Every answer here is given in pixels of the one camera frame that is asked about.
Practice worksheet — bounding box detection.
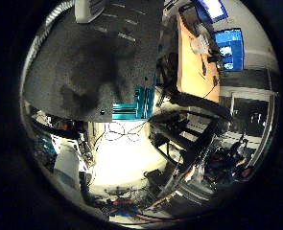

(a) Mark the thin black floor cable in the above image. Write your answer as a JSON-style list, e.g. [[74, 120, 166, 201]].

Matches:
[[95, 121, 148, 144]]

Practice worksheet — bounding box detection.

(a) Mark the red cable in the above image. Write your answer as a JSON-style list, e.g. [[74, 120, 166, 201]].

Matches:
[[114, 197, 187, 223]]

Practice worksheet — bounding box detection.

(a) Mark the large blue computer monitor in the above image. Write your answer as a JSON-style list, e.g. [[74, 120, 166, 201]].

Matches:
[[214, 28, 246, 72]]

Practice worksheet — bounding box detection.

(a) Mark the white box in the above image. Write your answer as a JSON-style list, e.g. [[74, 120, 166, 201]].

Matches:
[[52, 143, 88, 190]]

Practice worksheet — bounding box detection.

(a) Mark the teal metal bracket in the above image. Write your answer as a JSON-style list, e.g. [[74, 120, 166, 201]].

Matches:
[[111, 85, 155, 122]]

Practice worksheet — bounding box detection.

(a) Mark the wooden desk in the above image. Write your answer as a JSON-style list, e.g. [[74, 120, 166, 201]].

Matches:
[[176, 12, 223, 104]]

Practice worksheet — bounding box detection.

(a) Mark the small tilted computer screen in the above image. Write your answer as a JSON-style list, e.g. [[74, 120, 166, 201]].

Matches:
[[195, 0, 229, 24]]

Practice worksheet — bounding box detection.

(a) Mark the dark glass door frame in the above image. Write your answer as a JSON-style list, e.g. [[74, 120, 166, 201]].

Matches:
[[229, 91, 277, 139]]

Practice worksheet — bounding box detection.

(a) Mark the black metal frame chair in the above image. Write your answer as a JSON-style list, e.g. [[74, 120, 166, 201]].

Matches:
[[149, 90, 233, 168]]

